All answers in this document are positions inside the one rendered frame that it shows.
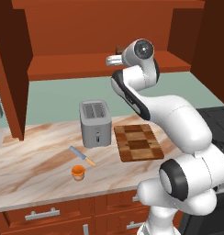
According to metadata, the red-brown cabinet door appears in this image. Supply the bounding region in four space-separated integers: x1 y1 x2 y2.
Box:
0 0 35 142
190 0 224 108

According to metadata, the small red-brown drawer front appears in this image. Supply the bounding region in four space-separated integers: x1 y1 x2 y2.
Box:
106 189 141 210

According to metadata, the knife with blue handle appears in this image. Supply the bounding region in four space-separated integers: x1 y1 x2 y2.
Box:
69 145 97 167

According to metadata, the dark brown bread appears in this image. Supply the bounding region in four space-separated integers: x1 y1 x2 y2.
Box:
115 45 127 57

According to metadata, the black oven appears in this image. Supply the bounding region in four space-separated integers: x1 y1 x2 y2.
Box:
177 192 224 235

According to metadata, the grey toaster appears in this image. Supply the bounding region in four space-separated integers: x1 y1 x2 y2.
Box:
79 99 113 150

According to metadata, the wide red-brown drawer front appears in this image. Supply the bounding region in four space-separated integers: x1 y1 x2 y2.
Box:
3 197 95 228

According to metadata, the wooden chequered cutting board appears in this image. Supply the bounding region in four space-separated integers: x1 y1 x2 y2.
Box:
113 123 165 163

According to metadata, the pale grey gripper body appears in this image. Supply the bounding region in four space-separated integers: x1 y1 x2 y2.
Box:
106 54 124 67

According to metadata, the small orange cup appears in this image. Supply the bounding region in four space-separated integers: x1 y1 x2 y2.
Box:
71 164 86 182

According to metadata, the long grey drawer handle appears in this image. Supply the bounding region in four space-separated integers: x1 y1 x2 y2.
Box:
24 207 62 222

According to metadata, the black hob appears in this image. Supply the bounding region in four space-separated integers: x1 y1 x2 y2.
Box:
196 106 224 195

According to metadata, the red-brown open wall cabinet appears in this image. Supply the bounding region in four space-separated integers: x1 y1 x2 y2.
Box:
11 0 207 83

